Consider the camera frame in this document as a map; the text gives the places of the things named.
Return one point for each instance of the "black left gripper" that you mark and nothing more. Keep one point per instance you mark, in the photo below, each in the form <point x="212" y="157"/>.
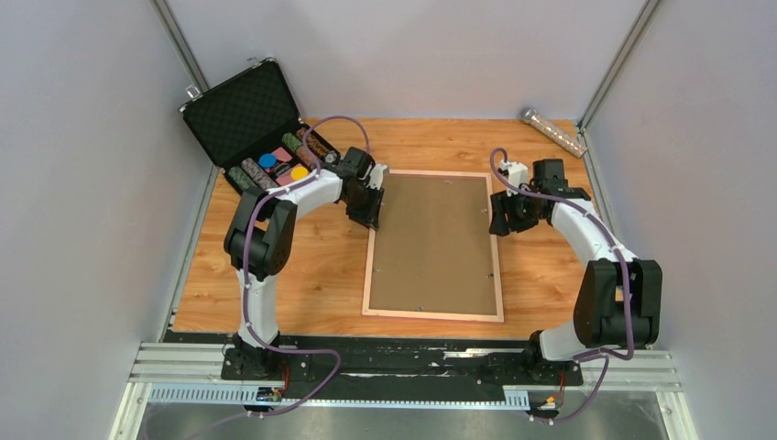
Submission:
<point x="369" y="216"/>

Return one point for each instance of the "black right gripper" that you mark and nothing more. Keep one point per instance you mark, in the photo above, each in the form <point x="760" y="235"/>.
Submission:
<point x="501" y="204"/>

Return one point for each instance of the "brown backing board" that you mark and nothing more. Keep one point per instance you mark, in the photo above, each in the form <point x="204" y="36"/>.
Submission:
<point x="434" y="243"/>

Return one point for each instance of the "wooden picture frame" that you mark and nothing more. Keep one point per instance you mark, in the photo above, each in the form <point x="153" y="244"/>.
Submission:
<point x="499" y="297"/>

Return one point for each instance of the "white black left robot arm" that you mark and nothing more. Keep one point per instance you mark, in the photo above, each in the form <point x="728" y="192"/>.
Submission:
<point x="259" y="239"/>

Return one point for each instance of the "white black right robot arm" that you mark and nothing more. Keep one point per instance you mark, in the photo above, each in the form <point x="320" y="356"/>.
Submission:
<point x="618" y="306"/>

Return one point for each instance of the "yellow poker chip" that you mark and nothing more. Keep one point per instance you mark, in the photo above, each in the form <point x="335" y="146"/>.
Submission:
<point x="299" y="173"/>

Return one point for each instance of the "glittery silver tube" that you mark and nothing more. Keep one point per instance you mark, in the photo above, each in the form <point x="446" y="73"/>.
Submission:
<point x="530" y="116"/>

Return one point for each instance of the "blue poker chip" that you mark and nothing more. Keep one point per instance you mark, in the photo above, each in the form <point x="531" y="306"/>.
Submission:
<point x="267" y="161"/>

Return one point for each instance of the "black poker chip case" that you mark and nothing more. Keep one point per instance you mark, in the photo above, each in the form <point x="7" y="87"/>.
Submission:
<point x="251" y="114"/>

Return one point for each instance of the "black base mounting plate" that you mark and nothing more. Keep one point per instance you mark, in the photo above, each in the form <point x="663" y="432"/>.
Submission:
<point x="386" y="369"/>

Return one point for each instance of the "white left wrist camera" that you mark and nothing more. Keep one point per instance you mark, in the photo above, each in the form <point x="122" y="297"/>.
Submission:
<point x="376" y="176"/>

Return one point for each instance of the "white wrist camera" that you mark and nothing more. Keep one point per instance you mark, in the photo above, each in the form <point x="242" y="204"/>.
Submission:
<point x="376" y="176"/>
<point x="517" y="175"/>

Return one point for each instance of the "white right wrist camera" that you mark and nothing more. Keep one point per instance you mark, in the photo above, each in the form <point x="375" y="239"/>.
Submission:
<point x="517" y="175"/>

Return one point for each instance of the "aluminium enclosure post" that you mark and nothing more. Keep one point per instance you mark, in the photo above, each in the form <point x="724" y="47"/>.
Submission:
<point x="640" y="24"/>
<point x="174" y="30"/>

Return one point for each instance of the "aluminium front rail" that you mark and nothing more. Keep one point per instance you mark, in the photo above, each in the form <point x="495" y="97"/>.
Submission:
<point x="169" y="372"/>

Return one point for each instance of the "left aluminium enclosure post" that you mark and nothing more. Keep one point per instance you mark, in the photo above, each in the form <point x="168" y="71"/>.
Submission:
<point x="174" y="30"/>

